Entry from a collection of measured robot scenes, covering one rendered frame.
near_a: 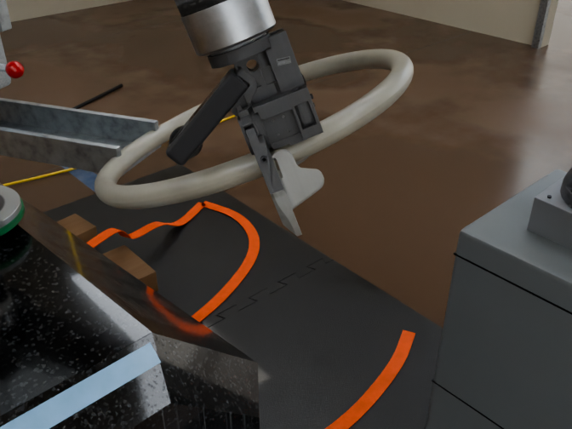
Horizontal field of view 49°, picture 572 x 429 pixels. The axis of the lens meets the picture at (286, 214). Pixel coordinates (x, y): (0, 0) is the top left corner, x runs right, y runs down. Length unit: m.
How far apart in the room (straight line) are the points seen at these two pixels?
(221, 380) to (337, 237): 1.62
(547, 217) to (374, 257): 1.44
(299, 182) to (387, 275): 1.91
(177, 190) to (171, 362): 0.46
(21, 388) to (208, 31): 0.65
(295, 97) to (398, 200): 2.43
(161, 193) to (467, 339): 0.86
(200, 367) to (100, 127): 0.47
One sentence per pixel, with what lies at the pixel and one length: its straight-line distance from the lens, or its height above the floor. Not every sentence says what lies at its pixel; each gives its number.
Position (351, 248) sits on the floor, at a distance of 2.69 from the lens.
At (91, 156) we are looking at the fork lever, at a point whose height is 1.09.
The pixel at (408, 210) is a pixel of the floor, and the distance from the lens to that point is 2.99.
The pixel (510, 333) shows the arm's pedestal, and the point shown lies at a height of 0.68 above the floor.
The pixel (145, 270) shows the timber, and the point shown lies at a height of 0.11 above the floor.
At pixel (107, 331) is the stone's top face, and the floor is 0.80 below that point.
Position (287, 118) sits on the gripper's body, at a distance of 0.68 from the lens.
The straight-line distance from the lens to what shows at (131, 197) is 0.78.
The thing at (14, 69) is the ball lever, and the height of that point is 1.16.
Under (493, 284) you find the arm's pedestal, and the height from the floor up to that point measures 0.77.
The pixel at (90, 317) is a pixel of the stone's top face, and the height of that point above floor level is 0.80.
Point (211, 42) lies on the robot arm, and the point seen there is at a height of 1.35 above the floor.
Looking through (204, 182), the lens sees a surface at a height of 1.19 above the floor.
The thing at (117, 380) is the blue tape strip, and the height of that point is 0.78.
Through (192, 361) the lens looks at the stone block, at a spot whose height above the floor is 0.71.
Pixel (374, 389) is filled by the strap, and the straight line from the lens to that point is 2.07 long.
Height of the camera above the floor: 1.53
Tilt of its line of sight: 32 degrees down
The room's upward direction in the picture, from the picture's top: straight up
